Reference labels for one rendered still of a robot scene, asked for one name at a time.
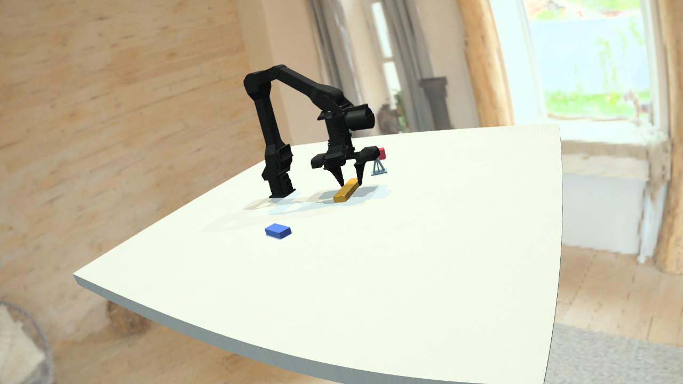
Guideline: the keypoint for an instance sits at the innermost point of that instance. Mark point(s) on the yellow bar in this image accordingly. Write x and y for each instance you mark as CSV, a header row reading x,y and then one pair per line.
x,y
346,191

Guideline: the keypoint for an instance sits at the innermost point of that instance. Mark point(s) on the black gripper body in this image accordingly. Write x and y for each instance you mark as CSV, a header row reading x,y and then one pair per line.
x,y
366,154

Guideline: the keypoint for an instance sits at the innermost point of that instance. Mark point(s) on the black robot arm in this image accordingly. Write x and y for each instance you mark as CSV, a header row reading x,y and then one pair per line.
x,y
278,155

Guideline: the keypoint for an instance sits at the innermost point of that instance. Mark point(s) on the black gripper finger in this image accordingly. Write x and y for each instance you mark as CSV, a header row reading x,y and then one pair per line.
x,y
359,171
337,173

